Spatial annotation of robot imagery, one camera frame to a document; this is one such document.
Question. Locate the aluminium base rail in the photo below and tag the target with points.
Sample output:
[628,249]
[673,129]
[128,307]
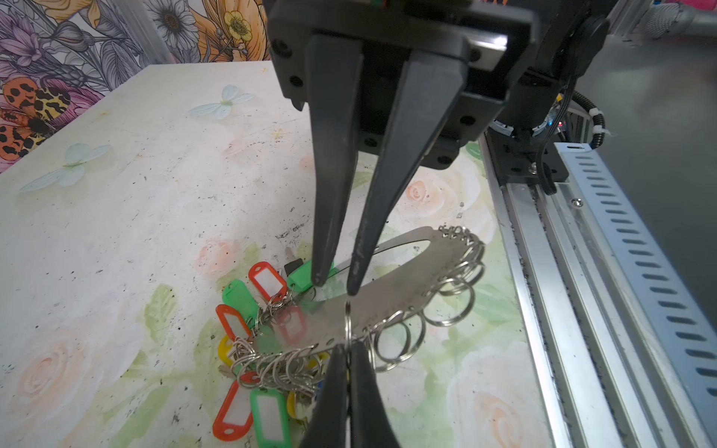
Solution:
[605,378]

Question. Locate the white vented panel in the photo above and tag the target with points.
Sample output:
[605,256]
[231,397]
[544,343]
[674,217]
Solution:
[682,329]

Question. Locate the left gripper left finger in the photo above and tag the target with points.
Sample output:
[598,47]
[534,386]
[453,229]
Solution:
[328,425]

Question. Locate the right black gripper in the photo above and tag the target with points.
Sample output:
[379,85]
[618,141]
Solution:
[495,43]

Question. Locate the large metal keyring with keys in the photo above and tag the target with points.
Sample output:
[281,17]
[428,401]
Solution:
[278,353]

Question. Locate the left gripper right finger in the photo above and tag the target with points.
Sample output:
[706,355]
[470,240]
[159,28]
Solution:
[369,425]

